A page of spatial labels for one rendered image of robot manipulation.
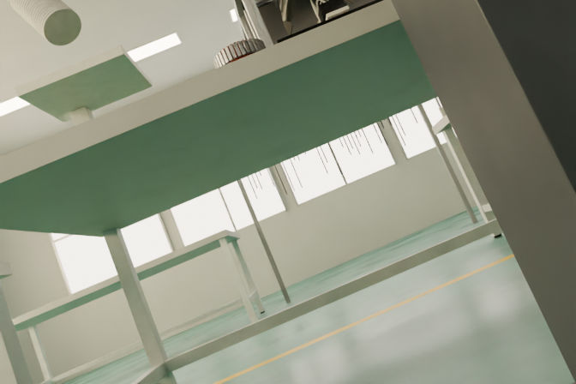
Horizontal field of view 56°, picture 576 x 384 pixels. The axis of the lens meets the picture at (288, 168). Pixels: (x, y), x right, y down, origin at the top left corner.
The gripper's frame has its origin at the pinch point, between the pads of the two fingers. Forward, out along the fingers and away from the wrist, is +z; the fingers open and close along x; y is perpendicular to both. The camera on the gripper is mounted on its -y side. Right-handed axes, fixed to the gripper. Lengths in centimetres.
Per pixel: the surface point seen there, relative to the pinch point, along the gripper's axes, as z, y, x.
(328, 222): 191, -627, -47
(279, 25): -9.0, -44.1, -7.1
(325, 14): -3.4, -22.4, 3.9
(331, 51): 7.0, 10.9, -2.1
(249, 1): -16.2, -29.1, -11.8
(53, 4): -64, -102, -82
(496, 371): 77, 19, -1
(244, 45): -1.6, 11.6, -16.8
